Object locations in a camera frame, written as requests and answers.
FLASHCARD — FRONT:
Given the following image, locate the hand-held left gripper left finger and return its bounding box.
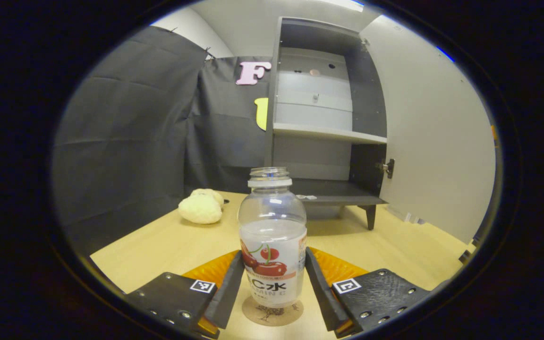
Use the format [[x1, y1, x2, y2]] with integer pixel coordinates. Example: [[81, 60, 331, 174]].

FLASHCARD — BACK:
[[126, 250, 246, 339]]

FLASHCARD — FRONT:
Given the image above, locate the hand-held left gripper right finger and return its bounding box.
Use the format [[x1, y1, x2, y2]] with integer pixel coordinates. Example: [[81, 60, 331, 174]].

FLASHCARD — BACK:
[[305, 246, 432, 338]]

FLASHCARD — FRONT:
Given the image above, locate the round brown coaster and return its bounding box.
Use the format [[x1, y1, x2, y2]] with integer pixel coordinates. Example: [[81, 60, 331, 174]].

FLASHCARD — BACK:
[[242, 295, 304, 327]]

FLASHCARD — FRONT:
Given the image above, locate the clear plastic bottle red label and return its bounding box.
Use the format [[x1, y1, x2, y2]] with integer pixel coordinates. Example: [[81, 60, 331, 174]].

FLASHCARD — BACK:
[[238, 167, 307, 309]]

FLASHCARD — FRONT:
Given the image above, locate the grey cabinet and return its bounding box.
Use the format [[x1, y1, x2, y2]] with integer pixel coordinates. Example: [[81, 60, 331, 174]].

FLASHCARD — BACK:
[[263, 17, 390, 230]]

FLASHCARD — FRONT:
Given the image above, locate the white cabinet door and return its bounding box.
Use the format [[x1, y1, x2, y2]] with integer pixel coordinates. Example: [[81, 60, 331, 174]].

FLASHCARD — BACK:
[[359, 14, 497, 245]]

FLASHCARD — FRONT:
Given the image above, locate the cream plush toy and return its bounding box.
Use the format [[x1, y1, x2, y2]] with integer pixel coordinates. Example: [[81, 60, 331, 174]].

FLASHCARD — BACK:
[[178, 188, 225, 225]]

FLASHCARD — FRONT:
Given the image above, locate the ceiling light panel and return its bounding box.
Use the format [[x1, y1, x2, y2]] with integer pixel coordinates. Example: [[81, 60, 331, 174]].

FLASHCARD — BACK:
[[319, 0, 365, 12]]

